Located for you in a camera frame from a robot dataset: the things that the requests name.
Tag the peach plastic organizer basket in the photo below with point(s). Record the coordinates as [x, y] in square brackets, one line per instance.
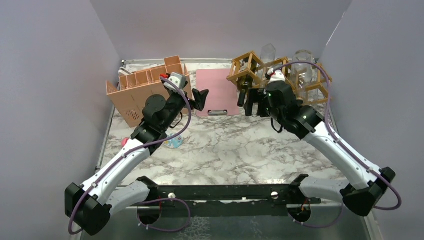
[135, 88]

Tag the clear glass bottle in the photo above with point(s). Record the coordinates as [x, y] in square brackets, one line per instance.
[267, 56]

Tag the wooden wine rack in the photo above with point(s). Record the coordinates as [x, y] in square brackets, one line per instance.
[250, 64]

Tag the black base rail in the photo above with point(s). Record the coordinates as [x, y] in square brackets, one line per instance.
[179, 201]

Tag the pink capped small bottle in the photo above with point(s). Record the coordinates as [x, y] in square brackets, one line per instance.
[124, 141]

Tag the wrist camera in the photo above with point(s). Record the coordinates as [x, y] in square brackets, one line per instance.
[275, 75]
[177, 79]

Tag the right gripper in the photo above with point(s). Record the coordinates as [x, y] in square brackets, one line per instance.
[256, 95]

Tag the light blue toy package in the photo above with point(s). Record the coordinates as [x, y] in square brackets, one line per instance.
[174, 143]

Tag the large clear glass jar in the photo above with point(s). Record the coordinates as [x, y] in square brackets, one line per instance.
[302, 73]

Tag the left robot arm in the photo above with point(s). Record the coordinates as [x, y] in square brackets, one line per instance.
[90, 205]

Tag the white item behind basket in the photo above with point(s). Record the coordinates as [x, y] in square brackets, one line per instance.
[124, 72]

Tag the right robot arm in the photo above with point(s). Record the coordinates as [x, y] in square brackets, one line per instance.
[365, 182]

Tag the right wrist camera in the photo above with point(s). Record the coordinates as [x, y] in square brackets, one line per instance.
[275, 75]

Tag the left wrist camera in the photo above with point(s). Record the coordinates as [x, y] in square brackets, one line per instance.
[177, 79]

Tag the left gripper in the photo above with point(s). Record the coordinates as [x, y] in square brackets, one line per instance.
[200, 98]

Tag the pink clipboard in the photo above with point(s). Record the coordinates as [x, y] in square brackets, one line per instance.
[222, 98]

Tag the dark bottle black cap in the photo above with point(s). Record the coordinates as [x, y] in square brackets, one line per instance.
[244, 83]

